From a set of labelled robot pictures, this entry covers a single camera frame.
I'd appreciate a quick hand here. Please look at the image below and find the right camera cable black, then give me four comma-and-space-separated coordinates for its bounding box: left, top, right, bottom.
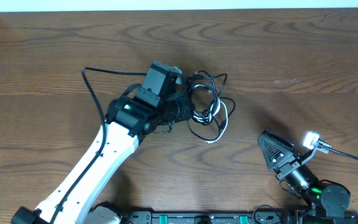
312, 141, 358, 213

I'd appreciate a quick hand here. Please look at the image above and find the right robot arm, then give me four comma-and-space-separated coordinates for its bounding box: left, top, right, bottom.
257, 130, 351, 219

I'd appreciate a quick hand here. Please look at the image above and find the left camera cable black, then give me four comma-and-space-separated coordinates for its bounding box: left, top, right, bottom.
38, 67, 139, 224

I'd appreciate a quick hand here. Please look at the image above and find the camera cable black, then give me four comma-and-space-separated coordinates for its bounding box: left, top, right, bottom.
38, 67, 139, 224
312, 141, 358, 213

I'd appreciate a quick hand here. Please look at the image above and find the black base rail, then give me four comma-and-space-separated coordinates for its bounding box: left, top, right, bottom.
85, 202, 358, 224

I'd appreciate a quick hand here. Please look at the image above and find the white USB cable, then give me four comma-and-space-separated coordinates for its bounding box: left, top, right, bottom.
191, 83, 229, 144

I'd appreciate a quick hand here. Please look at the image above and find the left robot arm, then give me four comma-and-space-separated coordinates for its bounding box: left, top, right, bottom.
11, 61, 194, 223

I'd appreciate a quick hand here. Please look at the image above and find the black USB cable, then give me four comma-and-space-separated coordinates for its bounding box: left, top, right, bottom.
185, 70, 237, 141

